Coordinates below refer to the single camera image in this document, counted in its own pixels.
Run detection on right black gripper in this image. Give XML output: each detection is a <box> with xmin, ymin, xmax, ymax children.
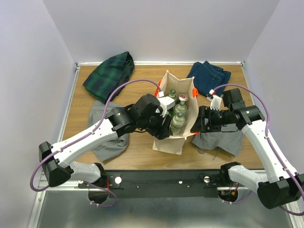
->
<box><xmin>190</xmin><ymin>105</ymin><xmax>232</xmax><ymax>133</ymax></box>

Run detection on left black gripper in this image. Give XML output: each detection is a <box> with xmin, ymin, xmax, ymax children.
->
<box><xmin>138</xmin><ymin>109</ymin><xmax>173</xmax><ymax>141</ymax></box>

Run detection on beige canvas tote bag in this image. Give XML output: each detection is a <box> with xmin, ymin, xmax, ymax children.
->
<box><xmin>152</xmin><ymin>71</ymin><xmax>199</xmax><ymax>155</ymax></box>

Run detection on clear bottle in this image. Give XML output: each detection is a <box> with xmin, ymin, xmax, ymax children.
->
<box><xmin>170</xmin><ymin>112</ymin><xmax>185</xmax><ymax>136</ymax></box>
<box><xmin>168</xmin><ymin>89</ymin><xmax>177</xmax><ymax>99</ymax></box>
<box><xmin>174</xmin><ymin>101</ymin><xmax>188</xmax><ymax>116</ymax></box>

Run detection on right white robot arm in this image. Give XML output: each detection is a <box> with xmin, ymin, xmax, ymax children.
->
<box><xmin>190</xmin><ymin>85</ymin><xmax>304</xmax><ymax>209</ymax></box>

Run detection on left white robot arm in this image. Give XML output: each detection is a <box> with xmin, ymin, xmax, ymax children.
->
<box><xmin>39</xmin><ymin>94</ymin><xmax>175</xmax><ymax>188</ymax></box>

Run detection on red soda can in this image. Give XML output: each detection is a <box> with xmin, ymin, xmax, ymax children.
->
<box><xmin>177</xmin><ymin>93</ymin><xmax>189</xmax><ymax>103</ymax></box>

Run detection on clear bottle back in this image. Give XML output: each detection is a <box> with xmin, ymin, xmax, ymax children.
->
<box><xmin>168</xmin><ymin>89</ymin><xmax>177</xmax><ymax>99</ymax></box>

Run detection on right grey shorts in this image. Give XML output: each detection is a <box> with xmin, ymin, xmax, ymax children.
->
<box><xmin>192</xmin><ymin>131</ymin><xmax>244</xmax><ymax>157</ymax></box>

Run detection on left grey cloth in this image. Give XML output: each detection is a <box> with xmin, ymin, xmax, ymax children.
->
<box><xmin>87</xmin><ymin>100</ymin><xmax>130</xmax><ymax>162</ymax></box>

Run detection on blue denim jeans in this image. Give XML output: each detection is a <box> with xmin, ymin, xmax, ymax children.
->
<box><xmin>187</xmin><ymin>61</ymin><xmax>231</xmax><ymax>96</ymax></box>

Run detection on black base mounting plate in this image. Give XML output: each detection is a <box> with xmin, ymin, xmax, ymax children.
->
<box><xmin>106</xmin><ymin>169</ymin><xmax>220</xmax><ymax>199</ymax></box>

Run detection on green plaid cloth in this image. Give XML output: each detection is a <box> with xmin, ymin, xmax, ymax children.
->
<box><xmin>83</xmin><ymin>51</ymin><xmax>135</xmax><ymax>104</ymax></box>

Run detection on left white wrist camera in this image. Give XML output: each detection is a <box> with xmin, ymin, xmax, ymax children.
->
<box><xmin>157</xmin><ymin>91</ymin><xmax>175</xmax><ymax>117</ymax></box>

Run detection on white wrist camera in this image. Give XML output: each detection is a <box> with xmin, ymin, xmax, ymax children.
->
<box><xmin>206</xmin><ymin>89</ymin><xmax>222</xmax><ymax>111</ymax></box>
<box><xmin>157</xmin><ymin>91</ymin><xmax>175</xmax><ymax>117</ymax></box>

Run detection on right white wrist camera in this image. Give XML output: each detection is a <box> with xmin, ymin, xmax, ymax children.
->
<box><xmin>206</xmin><ymin>89</ymin><xmax>222</xmax><ymax>111</ymax></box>

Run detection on aluminium frame rail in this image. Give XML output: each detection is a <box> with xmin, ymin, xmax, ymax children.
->
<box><xmin>28</xmin><ymin>63</ymin><xmax>80</xmax><ymax>228</ymax></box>

